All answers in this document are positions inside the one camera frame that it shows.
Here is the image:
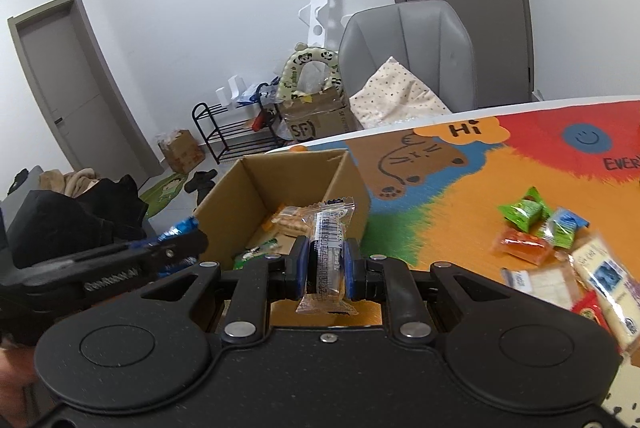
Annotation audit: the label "clear snack bar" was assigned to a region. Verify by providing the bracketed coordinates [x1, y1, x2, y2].
[296, 197, 358, 317]

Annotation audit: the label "blue green snack packet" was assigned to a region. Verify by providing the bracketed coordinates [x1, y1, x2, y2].
[538, 207, 589, 249]

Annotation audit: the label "long white bread package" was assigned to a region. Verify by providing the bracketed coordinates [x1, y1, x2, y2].
[570, 233, 639, 354]

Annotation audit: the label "person's left hand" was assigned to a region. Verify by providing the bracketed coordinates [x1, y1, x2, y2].
[0, 347, 37, 427]

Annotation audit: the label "biscuit packet in box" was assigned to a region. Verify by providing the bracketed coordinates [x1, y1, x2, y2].
[267, 204, 319, 237]

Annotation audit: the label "black clothing pile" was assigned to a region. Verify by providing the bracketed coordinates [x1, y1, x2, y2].
[8, 176, 149, 269]

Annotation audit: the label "black boots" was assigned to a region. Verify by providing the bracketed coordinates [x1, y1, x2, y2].
[183, 169, 218, 205]

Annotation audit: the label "green floor mat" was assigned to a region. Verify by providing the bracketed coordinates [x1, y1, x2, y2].
[140, 174, 188, 219]

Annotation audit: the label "black shoe rack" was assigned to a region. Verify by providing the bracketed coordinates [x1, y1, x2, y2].
[191, 102, 285, 165]

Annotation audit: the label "brown paper bag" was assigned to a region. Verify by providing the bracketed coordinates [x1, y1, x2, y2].
[156, 129, 205, 175]

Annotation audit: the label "brown SF cardboard box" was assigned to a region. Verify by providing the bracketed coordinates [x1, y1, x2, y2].
[279, 88, 357, 142]

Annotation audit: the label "orange snack packet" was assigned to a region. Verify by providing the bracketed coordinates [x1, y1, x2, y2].
[492, 228, 553, 267]

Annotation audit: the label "green cube snack packet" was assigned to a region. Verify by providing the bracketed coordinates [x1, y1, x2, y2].
[498, 187, 552, 233]

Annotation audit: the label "panda print neck pillow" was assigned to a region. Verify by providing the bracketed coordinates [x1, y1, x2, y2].
[276, 43, 344, 102]

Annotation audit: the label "polka dot cushion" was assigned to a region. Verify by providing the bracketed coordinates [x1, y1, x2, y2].
[349, 57, 451, 129]

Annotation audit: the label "white rice cake package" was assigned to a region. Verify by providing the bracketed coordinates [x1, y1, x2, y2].
[500, 263, 582, 310]

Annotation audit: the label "red snack bar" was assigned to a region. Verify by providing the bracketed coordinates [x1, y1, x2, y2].
[572, 291, 620, 346]

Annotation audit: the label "grey chair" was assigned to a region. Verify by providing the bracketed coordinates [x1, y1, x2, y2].
[338, 0, 478, 114]

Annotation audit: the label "white perforated shelf bracket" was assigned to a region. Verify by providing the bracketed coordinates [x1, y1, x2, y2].
[298, 0, 352, 50]

